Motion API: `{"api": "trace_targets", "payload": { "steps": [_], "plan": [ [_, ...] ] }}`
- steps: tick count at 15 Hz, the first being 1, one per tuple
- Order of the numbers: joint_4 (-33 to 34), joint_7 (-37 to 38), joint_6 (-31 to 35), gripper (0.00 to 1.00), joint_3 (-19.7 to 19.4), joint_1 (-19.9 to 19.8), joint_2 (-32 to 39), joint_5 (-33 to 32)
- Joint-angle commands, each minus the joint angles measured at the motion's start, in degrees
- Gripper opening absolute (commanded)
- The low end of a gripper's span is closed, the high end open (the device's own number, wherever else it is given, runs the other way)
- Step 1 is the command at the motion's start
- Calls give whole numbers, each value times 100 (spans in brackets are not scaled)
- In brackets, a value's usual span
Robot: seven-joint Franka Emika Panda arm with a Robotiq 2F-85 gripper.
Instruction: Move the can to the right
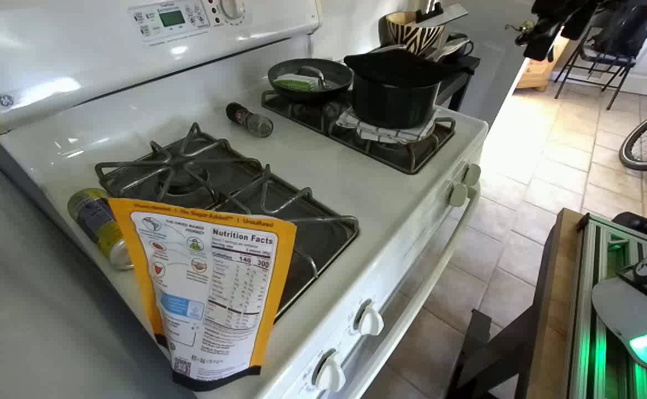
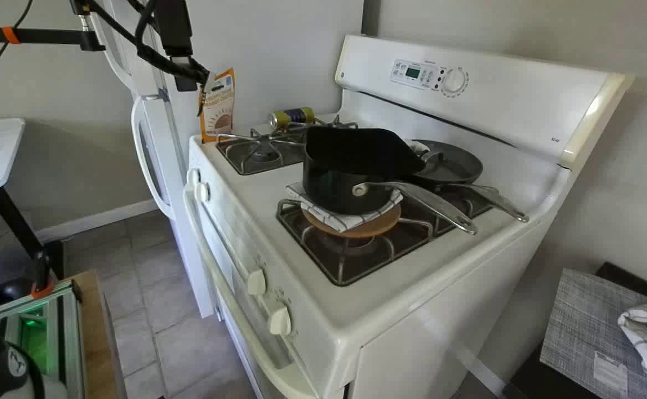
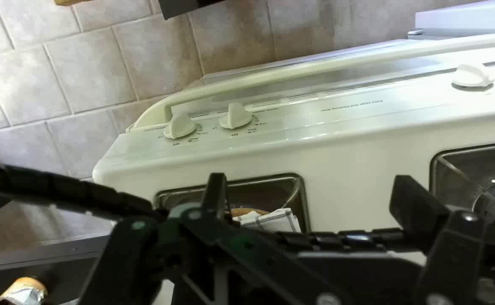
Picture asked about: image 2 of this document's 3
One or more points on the yellow blue can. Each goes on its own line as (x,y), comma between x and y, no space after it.
(294,116)

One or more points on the white checkered dish towel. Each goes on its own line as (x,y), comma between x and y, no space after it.
(354,213)

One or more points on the black saucepan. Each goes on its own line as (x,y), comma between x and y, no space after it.
(355,171)

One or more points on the front right burner grate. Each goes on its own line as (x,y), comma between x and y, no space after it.
(346,260)

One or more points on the burner grate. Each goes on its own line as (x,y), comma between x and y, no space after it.
(346,260)
(264,151)

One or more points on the round wooden trivet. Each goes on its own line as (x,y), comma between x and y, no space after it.
(367,229)

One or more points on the white gas stove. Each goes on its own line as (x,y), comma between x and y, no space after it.
(411,329)

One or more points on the rear left burner grate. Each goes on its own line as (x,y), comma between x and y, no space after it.
(264,151)

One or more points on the white stove knob upper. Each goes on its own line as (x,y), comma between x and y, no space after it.
(258,283)

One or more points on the white stove knob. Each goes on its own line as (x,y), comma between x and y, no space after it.
(281,322)
(258,283)
(202,192)
(194,179)

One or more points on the white stove knob far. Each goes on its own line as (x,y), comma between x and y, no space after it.
(202,192)

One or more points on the white stove knob lower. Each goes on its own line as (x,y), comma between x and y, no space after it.
(281,322)

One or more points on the black frying pan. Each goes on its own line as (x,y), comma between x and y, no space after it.
(451,168)

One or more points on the white stove knob farthest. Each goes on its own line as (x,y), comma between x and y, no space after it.
(194,179)

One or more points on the orange food pouch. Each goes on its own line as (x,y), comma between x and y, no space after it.
(218,108)

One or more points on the grey woven placemat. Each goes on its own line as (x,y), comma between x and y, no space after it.
(583,341)

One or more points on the black camera arm with cables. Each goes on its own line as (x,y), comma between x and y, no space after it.
(162,36)

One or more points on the aluminium frame robot cart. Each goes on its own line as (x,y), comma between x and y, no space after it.
(61,344)

